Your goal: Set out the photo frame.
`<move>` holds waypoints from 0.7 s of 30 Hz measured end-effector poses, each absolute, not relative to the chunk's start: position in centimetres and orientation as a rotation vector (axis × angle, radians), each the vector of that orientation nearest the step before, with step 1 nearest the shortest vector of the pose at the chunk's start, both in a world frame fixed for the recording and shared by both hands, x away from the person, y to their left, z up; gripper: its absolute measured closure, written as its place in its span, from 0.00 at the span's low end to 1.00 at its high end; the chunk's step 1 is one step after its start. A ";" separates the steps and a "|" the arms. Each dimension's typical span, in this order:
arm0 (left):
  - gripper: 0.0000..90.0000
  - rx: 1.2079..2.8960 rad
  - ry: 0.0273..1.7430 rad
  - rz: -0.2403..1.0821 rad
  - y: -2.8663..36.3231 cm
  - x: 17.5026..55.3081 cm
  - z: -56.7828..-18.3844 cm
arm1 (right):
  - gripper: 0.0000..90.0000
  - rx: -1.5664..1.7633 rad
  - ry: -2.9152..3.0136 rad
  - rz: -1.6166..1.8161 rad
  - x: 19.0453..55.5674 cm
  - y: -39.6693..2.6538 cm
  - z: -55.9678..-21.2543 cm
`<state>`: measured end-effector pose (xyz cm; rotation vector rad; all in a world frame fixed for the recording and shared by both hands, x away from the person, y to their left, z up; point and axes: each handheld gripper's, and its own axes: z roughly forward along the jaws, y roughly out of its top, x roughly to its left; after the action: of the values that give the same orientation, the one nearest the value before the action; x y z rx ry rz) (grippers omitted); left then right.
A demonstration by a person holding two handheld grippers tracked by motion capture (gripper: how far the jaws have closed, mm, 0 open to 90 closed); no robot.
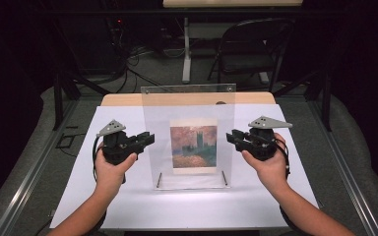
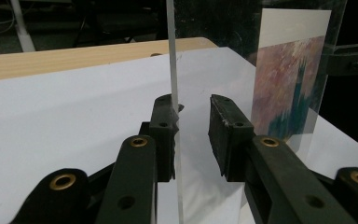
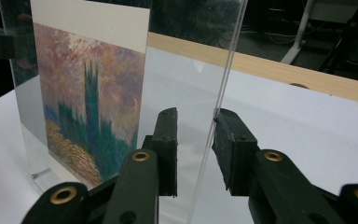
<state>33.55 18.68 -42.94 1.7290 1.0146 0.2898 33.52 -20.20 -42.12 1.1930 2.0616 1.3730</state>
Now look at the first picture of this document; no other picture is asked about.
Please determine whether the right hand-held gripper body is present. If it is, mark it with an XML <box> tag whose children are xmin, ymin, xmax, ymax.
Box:
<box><xmin>247</xmin><ymin>115</ymin><xmax>293</xmax><ymax>162</ymax></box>

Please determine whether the left hand-held gripper black cable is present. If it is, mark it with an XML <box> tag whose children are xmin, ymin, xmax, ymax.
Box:
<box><xmin>92</xmin><ymin>136</ymin><xmax>102</xmax><ymax>183</ymax></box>

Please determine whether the hand-held gripper black cable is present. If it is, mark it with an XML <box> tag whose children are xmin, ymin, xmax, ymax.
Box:
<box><xmin>275</xmin><ymin>137</ymin><xmax>291</xmax><ymax>180</ymax></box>
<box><xmin>92</xmin><ymin>136</ymin><xmax>102</xmax><ymax>183</ymax></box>

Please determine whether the black metal stand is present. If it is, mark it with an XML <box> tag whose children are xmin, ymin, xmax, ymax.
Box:
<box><xmin>272</xmin><ymin>62</ymin><xmax>333</xmax><ymax>133</ymax></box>
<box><xmin>38</xmin><ymin>6</ymin><xmax>112</xmax><ymax>131</ymax></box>

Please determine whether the clear acrylic picture frame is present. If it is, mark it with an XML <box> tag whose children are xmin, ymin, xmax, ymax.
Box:
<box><xmin>140</xmin><ymin>83</ymin><xmax>237</xmax><ymax>191</ymax></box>

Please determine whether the bundle of floor cables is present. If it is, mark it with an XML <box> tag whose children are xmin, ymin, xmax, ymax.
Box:
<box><xmin>109</xmin><ymin>38</ymin><xmax>166</xmax><ymax>94</ymax></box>

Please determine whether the aluminium rail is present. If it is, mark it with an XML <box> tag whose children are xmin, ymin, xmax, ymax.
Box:
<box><xmin>308</xmin><ymin>97</ymin><xmax>378</xmax><ymax>236</ymax></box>
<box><xmin>0</xmin><ymin>97</ymin><xmax>80</xmax><ymax>236</ymax></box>

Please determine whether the white-legged table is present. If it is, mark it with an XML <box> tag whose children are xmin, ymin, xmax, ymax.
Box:
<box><xmin>161</xmin><ymin>0</ymin><xmax>304</xmax><ymax>85</ymax></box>

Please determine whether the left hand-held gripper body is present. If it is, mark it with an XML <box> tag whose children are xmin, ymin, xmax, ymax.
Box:
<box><xmin>95</xmin><ymin>119</ymin><xmax>140</xmax><ymax>166</ymax></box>

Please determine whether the person's right hand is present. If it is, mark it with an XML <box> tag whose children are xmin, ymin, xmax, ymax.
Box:
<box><xmin>241</xmin><ymin>132</ymin><xmax>291</xmax><ymax>195</ymax></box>

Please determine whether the person's left hand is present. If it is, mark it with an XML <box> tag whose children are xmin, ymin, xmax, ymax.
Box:
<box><xmin>94</xmin><ymin>143</ymin><xmax>138</xmax><ymax>195</ymax></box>

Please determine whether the right hand-held gripper black cable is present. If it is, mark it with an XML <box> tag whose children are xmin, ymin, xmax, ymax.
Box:
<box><xmin>275</xmin><ymin>137</ymin><xmax>291</xmax><ymax>180</ymax></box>

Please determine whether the black folding chair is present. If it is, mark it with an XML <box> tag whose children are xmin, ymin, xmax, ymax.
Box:
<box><xmin>207</xmin><ymin>18</ymin><xmax>295</xmax><ymax>93</ymax></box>

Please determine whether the painting print card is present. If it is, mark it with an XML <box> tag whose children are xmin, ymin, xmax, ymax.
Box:
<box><xmin>169</xmin><ymin>117</ymin><xmax>219</xmax><ymax>175</ymax></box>

